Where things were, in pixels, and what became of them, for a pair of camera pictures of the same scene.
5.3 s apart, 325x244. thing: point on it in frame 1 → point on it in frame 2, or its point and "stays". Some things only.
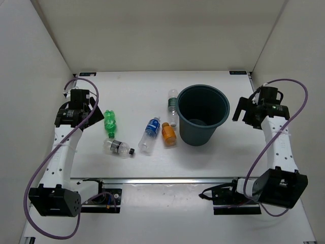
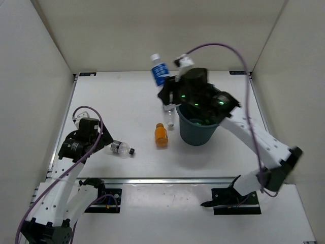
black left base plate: [108, 201] stays
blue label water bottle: [147, 141] → [159, 69]
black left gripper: [96, 117] → [105, 139]
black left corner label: [87, 73] stays
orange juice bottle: [169, 134] → [161, 136]
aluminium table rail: [150, 181] stays
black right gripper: [244, 105] → [165, 94]
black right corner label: [237, 72] stays
